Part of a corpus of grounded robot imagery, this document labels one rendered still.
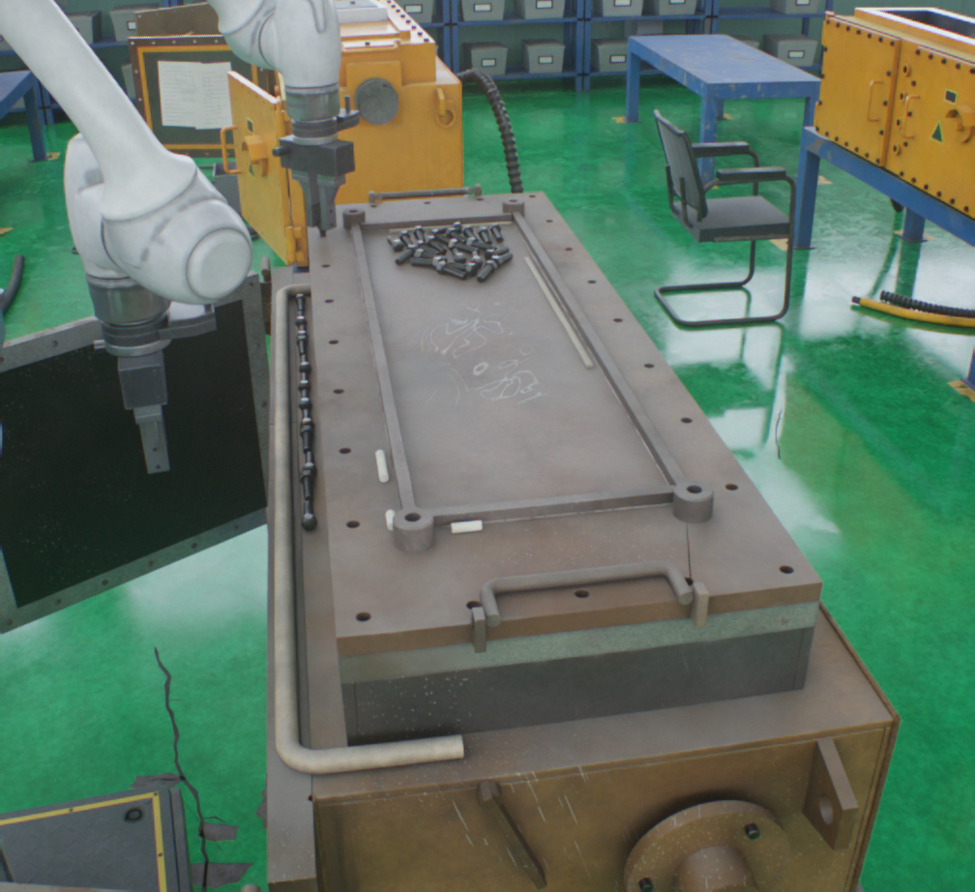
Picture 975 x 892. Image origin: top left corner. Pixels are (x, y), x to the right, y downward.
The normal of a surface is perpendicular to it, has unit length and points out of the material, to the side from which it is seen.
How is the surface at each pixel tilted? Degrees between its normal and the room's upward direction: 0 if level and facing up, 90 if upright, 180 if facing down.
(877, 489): 0
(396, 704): 90
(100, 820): 0
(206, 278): 97
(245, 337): 90
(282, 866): 0
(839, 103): 90
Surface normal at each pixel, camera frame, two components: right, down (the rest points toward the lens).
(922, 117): -0.98, 0.10
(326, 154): -0.59, 0.40
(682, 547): -0.02, -0.88
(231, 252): 0.68, 0.47
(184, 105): -0.14, 0.48
